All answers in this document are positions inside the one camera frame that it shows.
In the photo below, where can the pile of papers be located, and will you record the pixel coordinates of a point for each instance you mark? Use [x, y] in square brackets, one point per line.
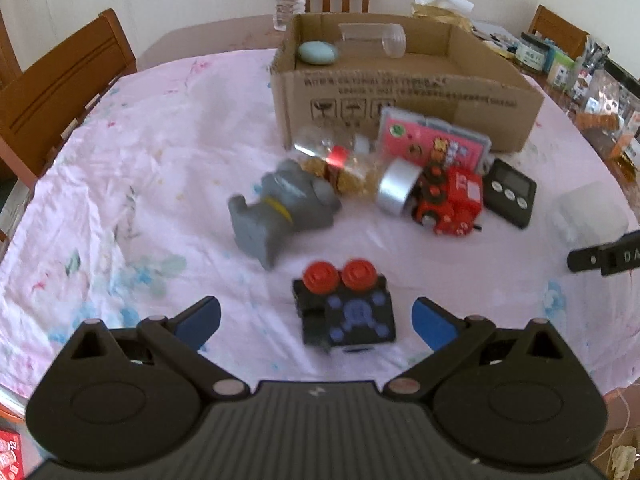
[495, 37]

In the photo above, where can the white translucent plastic box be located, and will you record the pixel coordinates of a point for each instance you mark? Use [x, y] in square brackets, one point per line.
[587, 212]

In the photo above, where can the red printed packet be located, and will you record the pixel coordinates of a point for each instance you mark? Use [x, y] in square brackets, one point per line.
[9, 455]

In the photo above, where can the empty clear plastic jar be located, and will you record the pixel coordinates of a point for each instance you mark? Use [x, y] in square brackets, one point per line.
[370, 40]

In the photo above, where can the pink card case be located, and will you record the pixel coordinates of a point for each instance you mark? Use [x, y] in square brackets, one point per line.
[425, 137]

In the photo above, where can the black digital timer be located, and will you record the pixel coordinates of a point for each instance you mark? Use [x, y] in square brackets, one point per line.
[510, 192]

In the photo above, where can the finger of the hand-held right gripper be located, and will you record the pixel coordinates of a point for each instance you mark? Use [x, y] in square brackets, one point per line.
[585, 261]

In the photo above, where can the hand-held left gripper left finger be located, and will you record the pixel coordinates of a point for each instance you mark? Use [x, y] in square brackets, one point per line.
[200, 322]

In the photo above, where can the pink floral tablecloth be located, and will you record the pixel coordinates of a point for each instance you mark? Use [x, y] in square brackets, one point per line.
[175, 160]

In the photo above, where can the crumpled beige paper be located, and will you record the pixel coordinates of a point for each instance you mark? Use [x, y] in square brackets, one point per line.
[626, 462]

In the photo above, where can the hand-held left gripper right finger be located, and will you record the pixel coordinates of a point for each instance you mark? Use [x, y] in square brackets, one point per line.
[430, 322]

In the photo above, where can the clear jar of gold candies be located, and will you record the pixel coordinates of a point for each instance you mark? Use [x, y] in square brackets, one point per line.
[352, 180]

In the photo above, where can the glass jar with dark lid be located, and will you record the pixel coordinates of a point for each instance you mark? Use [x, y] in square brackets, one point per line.
[531, 52]

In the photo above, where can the black toy with red knobs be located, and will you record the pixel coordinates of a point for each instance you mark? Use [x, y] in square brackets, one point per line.
[355, 312]

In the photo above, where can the silver tape roll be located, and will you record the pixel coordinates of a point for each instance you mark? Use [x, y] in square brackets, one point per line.
[395, 187]

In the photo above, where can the gold snack packet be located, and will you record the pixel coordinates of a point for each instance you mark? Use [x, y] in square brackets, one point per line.
[440, 14]

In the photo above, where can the red fire truck toy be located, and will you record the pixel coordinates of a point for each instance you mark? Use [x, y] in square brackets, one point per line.
[452, 202]

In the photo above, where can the brown cardboard box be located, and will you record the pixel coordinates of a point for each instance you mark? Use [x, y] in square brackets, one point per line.
[450, 110]

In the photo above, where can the clear glass container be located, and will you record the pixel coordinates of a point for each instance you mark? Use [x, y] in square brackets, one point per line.
[612, 97]

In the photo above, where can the green and white carton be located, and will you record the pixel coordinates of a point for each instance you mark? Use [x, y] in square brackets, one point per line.
[560, 70]

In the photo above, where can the teal oval soap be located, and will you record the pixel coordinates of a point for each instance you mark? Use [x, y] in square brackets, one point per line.
[316, 53]

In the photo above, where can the grey elephant toy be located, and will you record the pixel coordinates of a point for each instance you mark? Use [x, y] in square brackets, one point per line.
[285, 205]

